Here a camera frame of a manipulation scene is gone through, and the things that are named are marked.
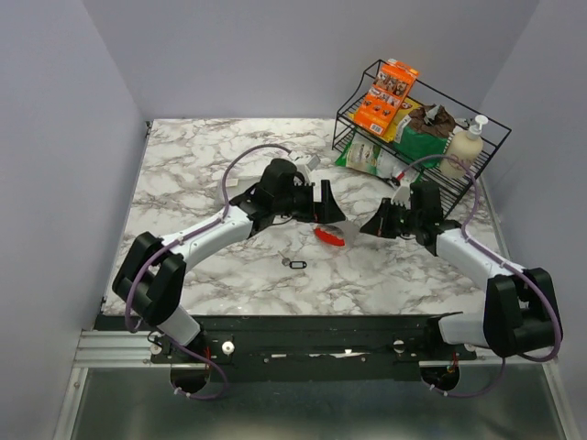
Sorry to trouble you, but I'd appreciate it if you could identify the small silver key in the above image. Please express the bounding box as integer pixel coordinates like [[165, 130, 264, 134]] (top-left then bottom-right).
[[279, 252, 291, 267]]

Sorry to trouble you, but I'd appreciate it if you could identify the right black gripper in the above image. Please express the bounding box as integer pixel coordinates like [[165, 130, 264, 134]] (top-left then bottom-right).
[[360, 197, 421, 239]]

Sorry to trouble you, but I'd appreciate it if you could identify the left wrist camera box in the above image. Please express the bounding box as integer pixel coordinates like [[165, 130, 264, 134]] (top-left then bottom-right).
[[288, 151, 321, 174]]

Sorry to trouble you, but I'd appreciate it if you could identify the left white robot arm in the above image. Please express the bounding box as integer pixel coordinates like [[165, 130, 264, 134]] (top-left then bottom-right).
[[112, 159, 346, 362]]

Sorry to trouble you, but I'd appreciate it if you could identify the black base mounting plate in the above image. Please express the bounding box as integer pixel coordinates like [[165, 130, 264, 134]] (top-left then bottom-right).
[[94, 313, 496, 384]]

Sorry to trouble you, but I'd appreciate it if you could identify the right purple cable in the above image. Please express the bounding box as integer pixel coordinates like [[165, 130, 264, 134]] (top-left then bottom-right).
[[393, 153, 564, 399]]

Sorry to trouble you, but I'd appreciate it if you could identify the black key tag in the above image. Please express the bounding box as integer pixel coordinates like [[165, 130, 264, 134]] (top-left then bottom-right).
[[289, 260, 307, 270]]

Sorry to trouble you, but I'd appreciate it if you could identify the green and brown bag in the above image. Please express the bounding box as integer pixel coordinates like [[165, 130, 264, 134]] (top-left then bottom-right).
[[393, 104, 457, 160]]

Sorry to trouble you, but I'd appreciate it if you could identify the black wire shelf rack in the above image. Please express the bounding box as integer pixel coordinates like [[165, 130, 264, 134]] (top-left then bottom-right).
[[331, 59, 512, 218]]

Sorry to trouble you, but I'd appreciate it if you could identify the white green pouch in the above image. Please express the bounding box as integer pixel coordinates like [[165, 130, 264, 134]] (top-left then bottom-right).
[[335, 136, 422, 187]]

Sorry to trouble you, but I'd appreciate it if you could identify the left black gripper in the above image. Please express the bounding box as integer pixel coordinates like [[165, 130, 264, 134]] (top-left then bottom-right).
[[273, 180, 346, 225]]

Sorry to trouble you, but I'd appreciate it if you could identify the orange snack box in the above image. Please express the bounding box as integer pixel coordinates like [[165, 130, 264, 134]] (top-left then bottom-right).
[[353, 59, 419, 136]]

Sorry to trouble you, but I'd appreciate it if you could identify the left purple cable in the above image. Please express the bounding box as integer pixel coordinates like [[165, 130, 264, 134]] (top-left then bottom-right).
[[123, 143, 299, 401]]

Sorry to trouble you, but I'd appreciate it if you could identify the cream pump soap bottle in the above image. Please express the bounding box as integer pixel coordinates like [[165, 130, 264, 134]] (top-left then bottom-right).
[[439, 115, 489, 179]]

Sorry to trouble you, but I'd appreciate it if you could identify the yellow snack packet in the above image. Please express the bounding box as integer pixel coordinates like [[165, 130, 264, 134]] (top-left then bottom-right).
[[382, 97, 422, 142]]

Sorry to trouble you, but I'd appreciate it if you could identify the aluminium extrusion rail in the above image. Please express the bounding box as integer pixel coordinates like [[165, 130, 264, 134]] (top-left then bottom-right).
[[72, 329, 161, 369]]

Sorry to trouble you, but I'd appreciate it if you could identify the metal keyring coil red holder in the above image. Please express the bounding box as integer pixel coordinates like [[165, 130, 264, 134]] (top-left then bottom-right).
[[314, 220, 360, 248]]

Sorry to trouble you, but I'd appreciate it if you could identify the purple cable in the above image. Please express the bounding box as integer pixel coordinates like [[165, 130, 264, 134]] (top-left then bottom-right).
[[123, 143, 299, 401], [393, 153, 564, 399]]

